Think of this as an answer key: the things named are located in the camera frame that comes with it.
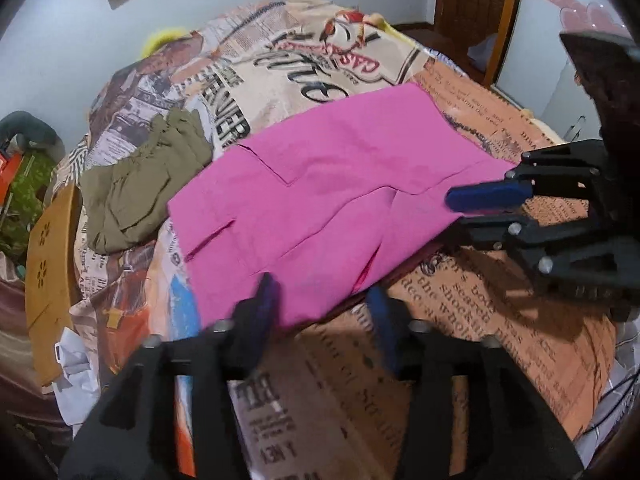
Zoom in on white crumpled cloth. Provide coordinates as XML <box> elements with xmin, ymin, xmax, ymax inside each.
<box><xmin>52</xmin><ymin>328</ymin><xmax>104</xmax><ymax>433</ymax></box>

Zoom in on newspaper print blanket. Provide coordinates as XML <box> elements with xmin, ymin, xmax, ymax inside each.
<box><xmin>52</xmin><ymin>0</ymin><xmax>631</xmax><ymax>480</ymax></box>

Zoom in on grey curved pipe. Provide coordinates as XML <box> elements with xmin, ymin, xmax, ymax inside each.
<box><xmin>0</xmin><ymin>111</ymin><xmax>66</xmax><ymax>153</ymax></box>

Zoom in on olive green garment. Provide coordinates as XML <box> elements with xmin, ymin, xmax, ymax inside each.
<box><xmin>80</xmin><ymin>108</ymin><xmax>214</xmax><ymax>255</ymax></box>

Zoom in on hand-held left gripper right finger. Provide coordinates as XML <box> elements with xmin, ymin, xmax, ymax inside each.
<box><xmin>365</xmin><ymin>287</ymin><xmax>585</xmax><ymax>480</ymax></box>

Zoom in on orange box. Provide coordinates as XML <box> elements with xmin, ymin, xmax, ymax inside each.
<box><xmin>0</xmin><ymin>153</ymin><xmax>24</xmax><ymax>192</ymax></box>

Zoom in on wooden bed footboard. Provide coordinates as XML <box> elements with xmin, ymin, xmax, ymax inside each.
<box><xmin>24</xmin><ymin>182</ymin><xmax>83</xmax><ymax>387</ymax></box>

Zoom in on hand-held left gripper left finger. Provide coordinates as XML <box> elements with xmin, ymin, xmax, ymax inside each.
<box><xmin>59</xmin><ymin>273</ymin><xmax>282</xmax><ymax>480</ymax></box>

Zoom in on yellow plush toy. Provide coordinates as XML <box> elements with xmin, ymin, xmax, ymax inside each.
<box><xmin>140</xmin><ymin>28</ymin><xmax>193</xmax><ymax>59</ymax></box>

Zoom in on green patterned cloth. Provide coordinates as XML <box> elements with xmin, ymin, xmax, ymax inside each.
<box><xmin>0</xmin><ymin>152</ymin><xmax>57</xmax><ymax>261</ymax></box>

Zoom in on wooden door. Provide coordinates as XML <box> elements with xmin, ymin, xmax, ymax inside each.
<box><xmin>433</xmin><ymin>0</ymin><xmax>526</xmax><ymax>86</ymax></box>

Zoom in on pink pants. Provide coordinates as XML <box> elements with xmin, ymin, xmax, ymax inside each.
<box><xmin>167</xmin><ymin>83</ymin><xmax>517</xmax><ymax>330</ymax></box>

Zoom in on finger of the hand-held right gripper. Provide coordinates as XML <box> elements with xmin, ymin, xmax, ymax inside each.
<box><xmin>445</xmin><ymin>139</ymin><xmax>608</xmax><ymax>214</ymax></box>
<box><xmin>452</xmin><ymin>212</ymin><xmax>640</xmax><ymax>306</ymax></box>

